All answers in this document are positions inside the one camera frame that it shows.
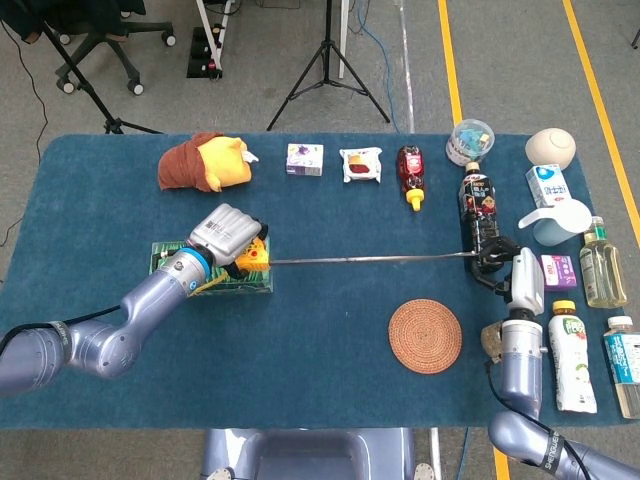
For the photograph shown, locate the brown cloth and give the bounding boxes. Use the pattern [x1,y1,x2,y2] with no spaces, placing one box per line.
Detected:
[157,131,225,192]

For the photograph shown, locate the purple white small carton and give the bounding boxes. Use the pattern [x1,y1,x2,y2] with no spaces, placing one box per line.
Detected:
[285,143,325,177]

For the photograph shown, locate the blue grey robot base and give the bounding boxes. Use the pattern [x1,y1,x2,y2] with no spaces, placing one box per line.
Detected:
[199,427,436,480]

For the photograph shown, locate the black office chair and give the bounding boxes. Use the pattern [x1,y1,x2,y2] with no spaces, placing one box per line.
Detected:
[19,0,177,96]

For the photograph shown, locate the round woven rattan coaster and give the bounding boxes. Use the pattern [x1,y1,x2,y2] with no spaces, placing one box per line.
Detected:
[388,298,463,375]

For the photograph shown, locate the clear box green tea bags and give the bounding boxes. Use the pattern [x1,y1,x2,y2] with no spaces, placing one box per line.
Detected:
[149,237,275,296]

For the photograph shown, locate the black floor cable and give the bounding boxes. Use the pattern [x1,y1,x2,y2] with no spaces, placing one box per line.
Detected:
[0,19,51,247]

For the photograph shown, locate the purple pink small box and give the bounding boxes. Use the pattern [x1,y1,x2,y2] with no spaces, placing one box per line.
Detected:
[539,254,578,293]

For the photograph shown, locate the blue floor cable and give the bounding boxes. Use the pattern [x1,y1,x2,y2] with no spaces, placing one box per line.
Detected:
[349,0,401,134]

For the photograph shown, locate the red bottle yellow cap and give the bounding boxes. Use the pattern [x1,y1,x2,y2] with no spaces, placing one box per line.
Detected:
[396,145,427,213]

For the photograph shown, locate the yellow plush toy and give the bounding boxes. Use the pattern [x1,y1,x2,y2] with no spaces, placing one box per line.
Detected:
[197,135,260,193]

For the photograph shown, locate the beige bowl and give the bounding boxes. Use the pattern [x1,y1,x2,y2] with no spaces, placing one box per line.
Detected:
[524,127,577,171]

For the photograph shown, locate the white metal frame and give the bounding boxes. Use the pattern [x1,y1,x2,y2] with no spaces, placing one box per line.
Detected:
[194,0,234,64]

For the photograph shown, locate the blue white milk carton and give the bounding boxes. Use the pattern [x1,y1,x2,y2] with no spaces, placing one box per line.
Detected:
[524,163,573,210]

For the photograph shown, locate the white blue measuring jug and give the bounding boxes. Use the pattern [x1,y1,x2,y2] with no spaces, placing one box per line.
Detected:
[517,198,593,247]

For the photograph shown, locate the blue table cloth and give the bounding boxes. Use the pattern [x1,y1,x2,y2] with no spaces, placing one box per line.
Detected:
[0,132,640,431]

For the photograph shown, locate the clear water bottle blue label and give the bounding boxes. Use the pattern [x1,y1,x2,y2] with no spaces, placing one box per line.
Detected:
[603,315,640,420]

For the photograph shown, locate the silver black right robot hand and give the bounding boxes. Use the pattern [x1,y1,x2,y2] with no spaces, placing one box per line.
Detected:
[469,234,546,317]

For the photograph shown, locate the white post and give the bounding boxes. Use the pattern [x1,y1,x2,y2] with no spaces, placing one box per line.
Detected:
[338,0,350,80]

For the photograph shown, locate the black light stand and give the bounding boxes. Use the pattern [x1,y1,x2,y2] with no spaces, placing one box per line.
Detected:
[0,0,164,135]

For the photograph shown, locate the black power strip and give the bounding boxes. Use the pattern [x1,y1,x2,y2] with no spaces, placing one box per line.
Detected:
[186,22,225,80]

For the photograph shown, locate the white wrapped snack pack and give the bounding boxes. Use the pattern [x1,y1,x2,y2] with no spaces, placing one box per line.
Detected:
[339,146,384,185]

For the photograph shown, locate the clear plastic jar of clips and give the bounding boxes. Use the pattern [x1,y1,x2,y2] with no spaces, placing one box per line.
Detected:
[445,118,495,167]

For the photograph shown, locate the black snack package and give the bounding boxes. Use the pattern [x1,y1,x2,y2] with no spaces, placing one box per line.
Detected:
[458,161,504,274]

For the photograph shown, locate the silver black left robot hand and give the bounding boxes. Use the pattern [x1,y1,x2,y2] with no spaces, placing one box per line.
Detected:
[188,203,270,281]

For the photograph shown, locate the white drink bottle yellow cap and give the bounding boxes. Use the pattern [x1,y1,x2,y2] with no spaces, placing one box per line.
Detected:
[547,299,599,415]

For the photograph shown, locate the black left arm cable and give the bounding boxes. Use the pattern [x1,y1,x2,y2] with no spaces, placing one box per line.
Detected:
[0,304,124,351]

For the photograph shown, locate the glass jar black lid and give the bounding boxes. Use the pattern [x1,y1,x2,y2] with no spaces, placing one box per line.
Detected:
[480,322,504,364]

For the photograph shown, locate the dark jacket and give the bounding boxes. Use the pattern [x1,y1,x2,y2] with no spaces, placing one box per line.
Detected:
[0,0,146,44]

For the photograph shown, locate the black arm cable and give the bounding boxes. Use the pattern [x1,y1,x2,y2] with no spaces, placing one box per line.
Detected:
[0,304,124,351]
[484,359,591,480]

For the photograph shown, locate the yellow oil bottle green cap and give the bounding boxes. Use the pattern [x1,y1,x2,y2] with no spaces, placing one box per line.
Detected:
[578,215,629,310]

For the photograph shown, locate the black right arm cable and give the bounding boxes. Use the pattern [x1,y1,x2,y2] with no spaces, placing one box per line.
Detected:
[484,359,591,480]

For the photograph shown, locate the black tripod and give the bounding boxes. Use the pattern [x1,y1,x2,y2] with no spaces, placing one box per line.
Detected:
[266,0,391,132]

